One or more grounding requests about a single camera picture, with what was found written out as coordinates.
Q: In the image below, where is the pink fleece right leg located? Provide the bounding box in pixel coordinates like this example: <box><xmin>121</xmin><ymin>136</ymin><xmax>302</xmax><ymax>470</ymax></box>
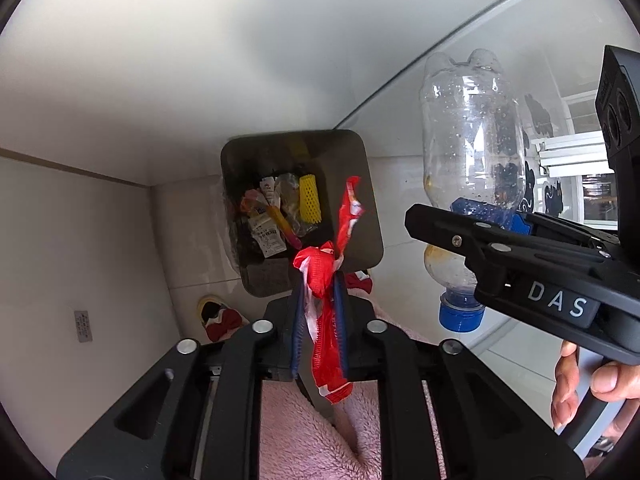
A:
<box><xmin>340</xmin><ymin>297</ymin><xmax>442</xmax><ymax>479</ymax></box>

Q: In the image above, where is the pink fleece leg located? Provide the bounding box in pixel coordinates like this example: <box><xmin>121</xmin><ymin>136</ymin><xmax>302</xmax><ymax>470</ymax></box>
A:
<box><xmin>259</xmin><ymin>382</ymin><xmax>366</xmax><ymax>479</ymax></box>
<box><xmin>340</xmin><ymin>297</ymin><xmax>442</xmax><ymax>479</ymax></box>

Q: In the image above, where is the left red slipper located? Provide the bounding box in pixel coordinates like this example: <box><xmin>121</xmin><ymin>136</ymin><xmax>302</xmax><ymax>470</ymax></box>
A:
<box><xmin>198</xmin><ymin>296</ymin><xmax>248</xmax><ymax>342</ymax></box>

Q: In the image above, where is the dark square trash bin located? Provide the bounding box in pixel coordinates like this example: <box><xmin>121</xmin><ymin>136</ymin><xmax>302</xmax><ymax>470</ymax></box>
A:
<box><xmin>220</xmin><ymin>130</ymin><xmax>384</xmax><ymax>297</ymax></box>

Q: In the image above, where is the clear plastic bottle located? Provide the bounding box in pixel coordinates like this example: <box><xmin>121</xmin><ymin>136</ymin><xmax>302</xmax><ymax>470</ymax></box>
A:
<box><xmin>418</xmin><ymin>48</ymin><xmax>526</xmax><ymax>334</ymax></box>

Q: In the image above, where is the pink fleece left leg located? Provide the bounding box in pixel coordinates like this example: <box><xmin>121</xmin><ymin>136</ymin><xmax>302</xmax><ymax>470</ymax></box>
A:
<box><xmin>259</xmin><ymin>382</ymin><xmax>366</xmax><ymax>479</ymax></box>

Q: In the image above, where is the red white snack wrapper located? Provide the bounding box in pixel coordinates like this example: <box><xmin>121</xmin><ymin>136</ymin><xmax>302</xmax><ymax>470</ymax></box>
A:
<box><xmin>293</xmin><ymin>176</ymin><xmax>364</xmax><ymax>404</ymax></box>

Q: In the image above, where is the right hand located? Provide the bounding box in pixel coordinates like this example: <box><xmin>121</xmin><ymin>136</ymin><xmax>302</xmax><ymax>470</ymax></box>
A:
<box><xmin>551</xmin><ymin>340</ymin><xmax>640</xmax><ymax>441</ymax></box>

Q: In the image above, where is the yellow foam net sleeve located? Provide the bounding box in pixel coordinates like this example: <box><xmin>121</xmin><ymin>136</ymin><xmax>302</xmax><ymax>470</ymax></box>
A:
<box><xmin>298</xmin><ymin>174</ymin><xmax>322</xmax><ymax>224</ymax></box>

